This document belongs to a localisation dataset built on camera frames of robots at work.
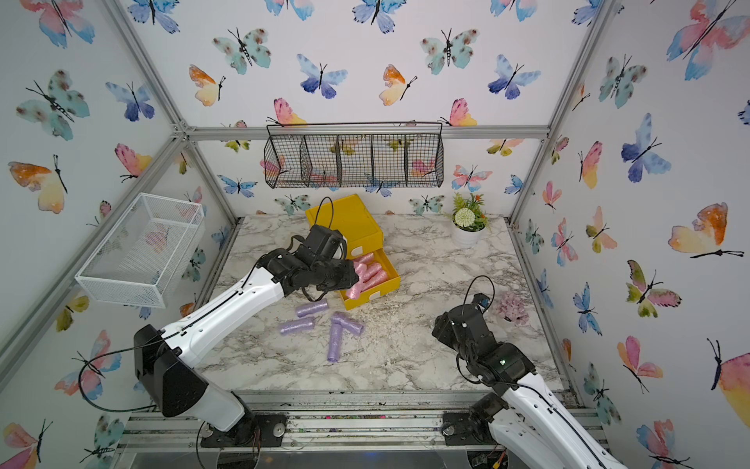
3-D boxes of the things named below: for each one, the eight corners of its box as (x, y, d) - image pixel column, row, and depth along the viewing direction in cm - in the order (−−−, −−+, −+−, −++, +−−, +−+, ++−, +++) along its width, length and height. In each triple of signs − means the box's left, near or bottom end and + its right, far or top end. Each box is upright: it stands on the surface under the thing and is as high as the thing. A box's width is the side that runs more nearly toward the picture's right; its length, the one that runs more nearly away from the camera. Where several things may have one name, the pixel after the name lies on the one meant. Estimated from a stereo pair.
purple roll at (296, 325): (282, 335, 92) (279, 331, 90) (282, 326, 94) (279, 322, 92) (315, 329, 93) (313, 324, 91) (314, 320, 95) (313, 315, 93)
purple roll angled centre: (331, 321, 95) (330, 317, 93) (337, 312, 97) (336, 308, 94) (360, 336, 92) (359, 332, 89) (365, 326, 93) (365, 322, 91)
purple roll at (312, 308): (298, 317, 95) (296, 313, 93) (297, 312, 97) (295, 308, 94) (329, 308, 97) (327, 304, 95) (328, 303, 99) (326, 299, 96)
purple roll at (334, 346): (327, 362, 87) (326, 359, 85) (332, 328, 94) (331, 324, 92) (339, 362, 87) (338, 359, 85) (342, 328, 94) (341, 324, 92)
